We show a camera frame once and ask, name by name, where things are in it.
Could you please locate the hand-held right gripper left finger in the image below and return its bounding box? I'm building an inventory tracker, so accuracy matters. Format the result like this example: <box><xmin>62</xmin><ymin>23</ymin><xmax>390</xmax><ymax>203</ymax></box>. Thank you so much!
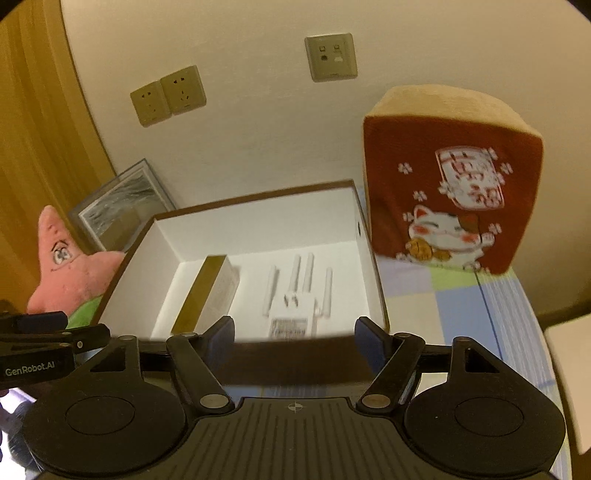
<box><xmin>76</xmin><ymin>316</ymin><xmax>237</xmax><ymax>414</ymax></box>

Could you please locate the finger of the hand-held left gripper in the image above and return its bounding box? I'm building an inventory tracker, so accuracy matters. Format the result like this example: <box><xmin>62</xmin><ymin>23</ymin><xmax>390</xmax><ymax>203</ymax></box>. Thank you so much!
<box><xmin>0</xmin><ymin>311</ymin><xmax>69</xmax><ymax>333</ymax></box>
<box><xmin>0</xmin><ymin>324</ymin><xmax>112</xmax><ymax>354</ymax></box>

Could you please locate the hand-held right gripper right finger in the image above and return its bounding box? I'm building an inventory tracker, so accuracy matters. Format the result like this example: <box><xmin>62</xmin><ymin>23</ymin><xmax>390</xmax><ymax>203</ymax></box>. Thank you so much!
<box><xmin>355</xmin><ymin>316</ymin><xmax>506</xmax><ymax>412</ymax></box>

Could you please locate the brown cardboard box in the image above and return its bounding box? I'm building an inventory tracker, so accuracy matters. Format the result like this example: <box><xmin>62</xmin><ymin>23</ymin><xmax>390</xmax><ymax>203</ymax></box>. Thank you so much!
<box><xmin>90</xmin><ymin>179</ymin><xmax>392</xmax><ymax>386</ymax></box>

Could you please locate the small gold and white box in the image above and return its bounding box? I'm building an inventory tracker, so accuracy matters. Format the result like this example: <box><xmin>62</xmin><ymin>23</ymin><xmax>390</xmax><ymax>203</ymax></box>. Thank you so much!
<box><xmin>170</xmin><ymin>255</ymin><xmax>241</xmax><ymax>335</ymax></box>

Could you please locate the pink starfish plush toy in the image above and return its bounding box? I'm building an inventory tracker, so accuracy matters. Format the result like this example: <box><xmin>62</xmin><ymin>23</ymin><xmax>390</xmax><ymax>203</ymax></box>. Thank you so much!
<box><xmin>26</xmin><ymin>206</ymin><xmax>126</xmax><ymax>329</ymax></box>

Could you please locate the white wifi repeater with antennas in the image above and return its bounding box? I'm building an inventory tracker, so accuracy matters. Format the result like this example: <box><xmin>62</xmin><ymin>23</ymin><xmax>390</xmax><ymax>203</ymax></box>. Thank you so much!
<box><xmin>262</xmin><ymin>253</ymin><xmax>334</xmax><ymax>341</ymax></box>

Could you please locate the plaid bed sheet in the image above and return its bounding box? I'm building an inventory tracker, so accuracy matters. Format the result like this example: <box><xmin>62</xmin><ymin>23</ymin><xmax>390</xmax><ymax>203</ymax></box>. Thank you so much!
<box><xmin>226</xmin><ymin>258</ymin><xmax>563</xmax><ymax>418</ymax></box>

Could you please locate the framed picture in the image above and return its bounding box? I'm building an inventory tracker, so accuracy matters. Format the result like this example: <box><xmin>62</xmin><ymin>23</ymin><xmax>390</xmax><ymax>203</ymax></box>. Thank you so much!
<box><xmin>68</xmin><ymin>158</ymin><xmax>177</xmax><ymax>254</ymax></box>

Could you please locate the wooden headboard panel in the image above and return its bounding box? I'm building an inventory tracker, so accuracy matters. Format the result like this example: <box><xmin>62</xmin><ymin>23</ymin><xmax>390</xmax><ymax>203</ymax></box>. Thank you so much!
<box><xmin>0</xmin><ymin>0</ymin><xmax>118</xmax><ymax>315</ymax></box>

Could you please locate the red lucky cat cushion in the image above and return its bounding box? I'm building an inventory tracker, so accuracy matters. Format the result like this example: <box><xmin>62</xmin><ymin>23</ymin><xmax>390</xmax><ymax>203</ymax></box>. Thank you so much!
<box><xmin>361</xmin><ymin>84</ymin><xmax>544</xmax><ymax>276</ymax></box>

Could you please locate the white bedside table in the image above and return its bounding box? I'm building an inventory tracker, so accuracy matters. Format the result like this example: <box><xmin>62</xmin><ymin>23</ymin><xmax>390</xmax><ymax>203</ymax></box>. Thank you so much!
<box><xmin>538</xmin><ymin>314</ymin><xmax>591</xmax><ymax>457</ymax></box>

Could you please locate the beige wall socket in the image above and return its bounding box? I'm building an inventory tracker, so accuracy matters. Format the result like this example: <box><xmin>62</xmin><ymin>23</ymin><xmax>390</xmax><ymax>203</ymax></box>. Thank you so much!
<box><xmin>159</xmin><ymin>65</ymin><xmax>207</xmax><ymax>115</ymax></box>
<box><xmin>130</xmin><ymin>79</ymin><xmax>171</xmax><ymax>127</ymax></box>

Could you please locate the beige network wall plate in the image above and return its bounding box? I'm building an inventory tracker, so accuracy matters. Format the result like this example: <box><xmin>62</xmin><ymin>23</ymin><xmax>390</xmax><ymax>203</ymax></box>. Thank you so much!
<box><xmin>305</xmin><ymin>33</ymin><xmax>358</xmax><ymax>83</ymax></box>

